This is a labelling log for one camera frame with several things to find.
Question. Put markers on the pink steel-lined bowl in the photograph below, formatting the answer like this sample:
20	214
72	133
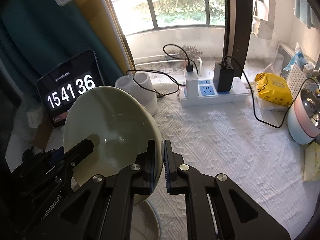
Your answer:
306	108

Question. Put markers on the cream green bowl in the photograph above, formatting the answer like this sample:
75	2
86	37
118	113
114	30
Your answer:
119	127

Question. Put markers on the small white box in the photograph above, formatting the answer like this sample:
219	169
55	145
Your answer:
35	117

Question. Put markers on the cream plate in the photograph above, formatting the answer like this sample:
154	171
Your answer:
145	222

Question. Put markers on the yellow wet wipes pack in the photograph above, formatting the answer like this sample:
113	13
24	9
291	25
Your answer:
272	92

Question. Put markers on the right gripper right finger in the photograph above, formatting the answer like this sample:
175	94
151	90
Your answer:
216	207

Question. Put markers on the white power strip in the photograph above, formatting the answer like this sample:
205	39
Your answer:
208	95

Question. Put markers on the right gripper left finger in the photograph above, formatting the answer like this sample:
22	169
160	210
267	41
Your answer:
102	207

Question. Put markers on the white perforated basket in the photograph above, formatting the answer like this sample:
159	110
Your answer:
295	79

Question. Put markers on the light blue bowl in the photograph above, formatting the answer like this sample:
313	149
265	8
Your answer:
295	129

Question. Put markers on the hanging teal towel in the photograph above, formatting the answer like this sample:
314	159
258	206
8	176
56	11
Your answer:
305	14

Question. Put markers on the white desk lamp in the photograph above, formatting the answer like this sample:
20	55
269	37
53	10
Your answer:
102	18

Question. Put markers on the white textured tablecloth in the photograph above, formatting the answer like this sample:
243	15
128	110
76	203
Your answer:
253	147

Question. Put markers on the white charger adapter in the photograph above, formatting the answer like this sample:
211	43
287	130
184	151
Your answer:
191	84

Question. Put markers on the yellow tissue pack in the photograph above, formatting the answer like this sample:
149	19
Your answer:
311	163

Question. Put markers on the tablet showing clock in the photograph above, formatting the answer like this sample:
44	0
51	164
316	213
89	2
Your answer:
60	87

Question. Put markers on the black charger brick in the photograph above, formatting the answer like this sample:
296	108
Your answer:
223	76

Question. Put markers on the cardboard box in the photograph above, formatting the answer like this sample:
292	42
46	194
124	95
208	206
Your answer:
43	133

